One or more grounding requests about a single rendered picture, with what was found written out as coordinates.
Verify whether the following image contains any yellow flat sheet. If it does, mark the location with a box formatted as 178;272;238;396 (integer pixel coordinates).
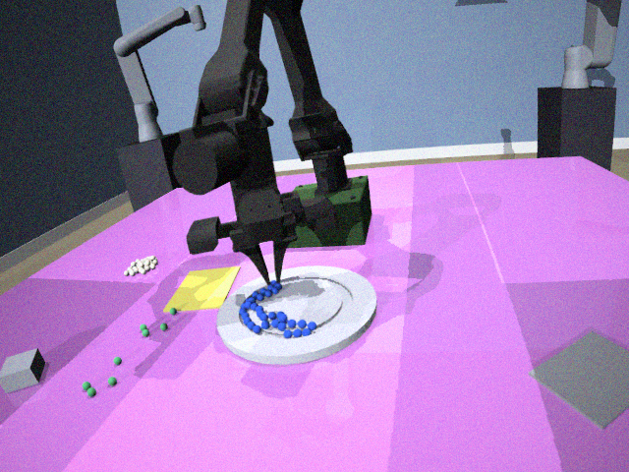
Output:
163;266;241;313

